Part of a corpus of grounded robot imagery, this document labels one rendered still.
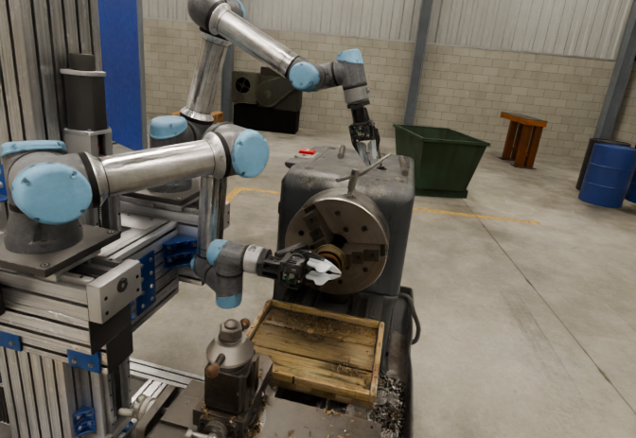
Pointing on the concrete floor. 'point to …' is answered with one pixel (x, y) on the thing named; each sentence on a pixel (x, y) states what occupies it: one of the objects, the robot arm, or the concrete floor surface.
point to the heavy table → (522, 139)
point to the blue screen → (124, 65)
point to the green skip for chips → (439, 158)
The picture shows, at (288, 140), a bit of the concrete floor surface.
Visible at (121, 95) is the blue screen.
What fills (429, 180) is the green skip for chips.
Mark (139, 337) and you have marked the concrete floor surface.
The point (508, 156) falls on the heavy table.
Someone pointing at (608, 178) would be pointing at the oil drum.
